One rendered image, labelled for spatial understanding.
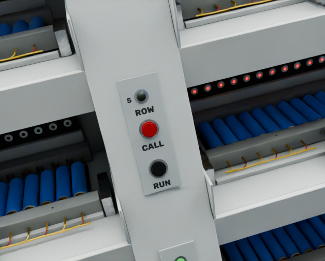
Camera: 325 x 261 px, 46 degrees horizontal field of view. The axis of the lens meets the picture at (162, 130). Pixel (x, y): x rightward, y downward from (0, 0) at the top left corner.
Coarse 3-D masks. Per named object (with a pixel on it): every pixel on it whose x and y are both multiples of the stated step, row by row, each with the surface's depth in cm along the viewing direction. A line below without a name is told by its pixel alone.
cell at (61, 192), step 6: (60, 168) 52; (66, 168) 52; (60, 174) 50; (66, 174) 51; (60, 180) 49; (66, 180) 50; (60, 186) 48; (66, 186) 48; (60, 192) 47; (66, 192) 47
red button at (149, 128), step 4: (144, 124) 39; (148, 124) 39; (152, 124) 39; (144, 128) 39; (148, 128) 39; (152, 128) 39; (156, 128) 39; (144, 132) 39; (148, 132) 39; (152, 132) 39; (156, 132) 39; (148, 136) 39; (152, 136) 39
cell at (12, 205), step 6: (12, 180) 51; (18, 180) 51; (12, 186) 50; (18, 186) 50; (12, 192) 49; (18, 192) 49; (12, 198) 48; (18, 198) 48; (12, 204) 47; (18, 204) 47; (6, 210) 46; (12, 210) 46; (18, 210) 46
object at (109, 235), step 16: (32, 144) 54; (48, 144) 55; (64, 144) 55; (0, 160) 54; (96, 160) 55; (96, 176) 52; (112, 176) 44; (112, 192) 49; (112, 208) 45; (96, 224) 45; (112, 224) 44; (48, 240) 44; (64, 240) 43; (80, 240) 43; (96, 240) 43; (112, 240) 42; (128, 240) 41; (0, 256) 43; (16, 256) 42; (32, 256) 42; (48, 256) 42; (64, 256) 41; (80, 256) 41; (96, 256) 41; (112, 256) 42; (128, 256) 42
